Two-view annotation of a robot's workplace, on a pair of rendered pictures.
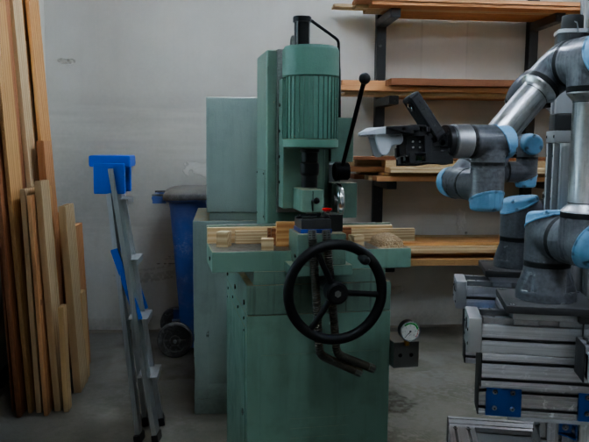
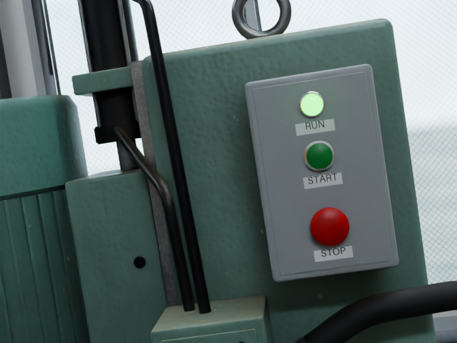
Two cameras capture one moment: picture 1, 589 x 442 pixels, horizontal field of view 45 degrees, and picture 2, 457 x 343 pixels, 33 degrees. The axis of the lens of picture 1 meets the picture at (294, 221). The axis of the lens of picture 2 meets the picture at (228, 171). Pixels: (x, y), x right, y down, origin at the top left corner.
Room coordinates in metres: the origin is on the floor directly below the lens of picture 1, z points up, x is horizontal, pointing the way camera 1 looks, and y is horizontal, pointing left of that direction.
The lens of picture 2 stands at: (2.66, -0.74, 1.45)
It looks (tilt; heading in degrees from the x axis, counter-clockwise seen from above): 3 degrees down; 106
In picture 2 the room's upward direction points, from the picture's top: 9 degrees counter-clockwise
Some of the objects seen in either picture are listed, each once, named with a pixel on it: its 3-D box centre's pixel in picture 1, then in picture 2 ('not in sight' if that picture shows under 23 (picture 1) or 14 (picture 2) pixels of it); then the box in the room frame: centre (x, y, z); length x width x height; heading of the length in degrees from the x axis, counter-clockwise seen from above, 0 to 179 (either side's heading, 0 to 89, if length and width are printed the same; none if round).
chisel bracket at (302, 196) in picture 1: (308, 202); not in sight; (2.23, -0.04, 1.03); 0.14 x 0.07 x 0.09; 11
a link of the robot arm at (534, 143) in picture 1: (528, 145); not in sight; (2.55, -0.84, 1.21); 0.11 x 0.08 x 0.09; 5
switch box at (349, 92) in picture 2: not in sight; (319, 172); (2.55, -0.12, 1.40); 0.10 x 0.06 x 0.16; 11
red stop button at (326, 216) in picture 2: not in sight; (329, 226); (2.56, -0.16, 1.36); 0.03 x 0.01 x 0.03; 11
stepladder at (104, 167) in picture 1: (129, 296); not in sight; (2.85, 0.68, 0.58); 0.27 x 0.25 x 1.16; 95
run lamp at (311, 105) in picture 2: not in sight; (311, 104); (2.56, -0.15, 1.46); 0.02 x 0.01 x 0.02; 11
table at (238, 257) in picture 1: (309, 257); not in sight; (2.10, -0.05, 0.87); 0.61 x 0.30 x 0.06; 101
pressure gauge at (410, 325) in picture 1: (408, 332); not in sight; (2.06, -0.34, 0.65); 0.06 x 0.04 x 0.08; 101
